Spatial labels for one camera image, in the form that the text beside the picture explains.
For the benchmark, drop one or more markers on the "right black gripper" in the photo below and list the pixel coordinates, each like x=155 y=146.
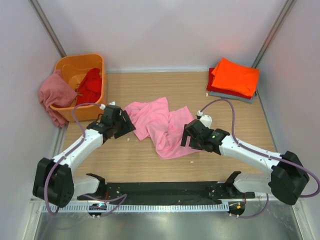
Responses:
x=192 y=137

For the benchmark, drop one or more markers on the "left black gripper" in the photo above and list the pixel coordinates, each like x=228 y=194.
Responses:
x=120 y=124

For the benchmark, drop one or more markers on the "pink t-shirt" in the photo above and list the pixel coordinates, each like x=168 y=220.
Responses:
x=164 y=127

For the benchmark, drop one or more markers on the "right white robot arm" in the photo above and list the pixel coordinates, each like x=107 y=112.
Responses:
x=283 y=175

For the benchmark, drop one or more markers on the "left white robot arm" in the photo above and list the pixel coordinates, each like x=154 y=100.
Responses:
x=54 y=180

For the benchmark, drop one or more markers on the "red shirt in basket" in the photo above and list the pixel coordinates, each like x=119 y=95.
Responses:
x=90 y=88

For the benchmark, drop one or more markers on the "folded grey t-shirt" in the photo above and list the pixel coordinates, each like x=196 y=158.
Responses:
x=231 y=97

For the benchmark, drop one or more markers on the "dusty pink shirt on basket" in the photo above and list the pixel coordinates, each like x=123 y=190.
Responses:
x=54 y=91

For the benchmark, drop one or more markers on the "folded orange t-shirt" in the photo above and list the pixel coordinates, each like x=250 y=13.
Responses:
x=234 y=79

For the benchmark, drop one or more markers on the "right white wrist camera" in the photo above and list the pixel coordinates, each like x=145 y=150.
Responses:
x=205 y=119

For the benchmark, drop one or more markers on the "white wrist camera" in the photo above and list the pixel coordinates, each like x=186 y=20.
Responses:
x=110 y=103
x=205 y=119

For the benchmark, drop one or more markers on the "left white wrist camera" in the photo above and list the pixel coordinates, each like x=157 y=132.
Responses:
x=110 y=103

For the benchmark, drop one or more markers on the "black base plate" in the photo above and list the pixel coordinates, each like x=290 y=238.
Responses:
x=173 y=193

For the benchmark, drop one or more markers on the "white slotted cable duct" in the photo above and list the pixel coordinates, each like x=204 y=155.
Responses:
x=97 y=207

